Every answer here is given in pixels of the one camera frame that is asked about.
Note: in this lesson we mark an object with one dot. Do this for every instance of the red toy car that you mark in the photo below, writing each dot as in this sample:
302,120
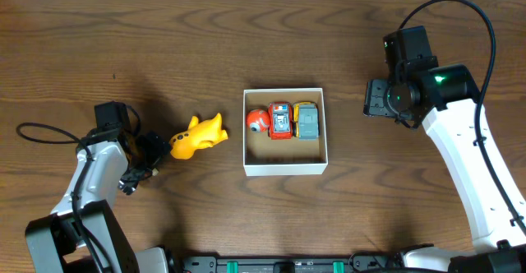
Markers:
281,124

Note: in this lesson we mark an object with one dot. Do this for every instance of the orange toy rhino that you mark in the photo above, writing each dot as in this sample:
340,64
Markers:
199,135

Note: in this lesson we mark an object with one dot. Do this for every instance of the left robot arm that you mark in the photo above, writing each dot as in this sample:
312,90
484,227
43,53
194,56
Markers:
81,233

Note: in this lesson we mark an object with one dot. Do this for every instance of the red toy ball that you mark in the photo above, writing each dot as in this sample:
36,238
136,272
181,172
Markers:
258,120

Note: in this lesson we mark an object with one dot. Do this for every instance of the yellow grey toy truck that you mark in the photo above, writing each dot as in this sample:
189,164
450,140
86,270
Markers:
305,121

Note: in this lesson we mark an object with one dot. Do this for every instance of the white cardboard box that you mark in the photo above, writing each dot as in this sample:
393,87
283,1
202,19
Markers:
263,156

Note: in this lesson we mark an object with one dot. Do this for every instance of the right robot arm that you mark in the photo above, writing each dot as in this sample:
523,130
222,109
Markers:
470,153

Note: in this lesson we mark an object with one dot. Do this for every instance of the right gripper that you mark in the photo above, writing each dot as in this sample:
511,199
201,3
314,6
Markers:
376,104

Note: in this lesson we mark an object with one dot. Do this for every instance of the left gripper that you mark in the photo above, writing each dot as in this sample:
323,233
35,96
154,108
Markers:
152,152

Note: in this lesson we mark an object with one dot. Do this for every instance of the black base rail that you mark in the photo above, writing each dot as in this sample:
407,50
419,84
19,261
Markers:
356,262

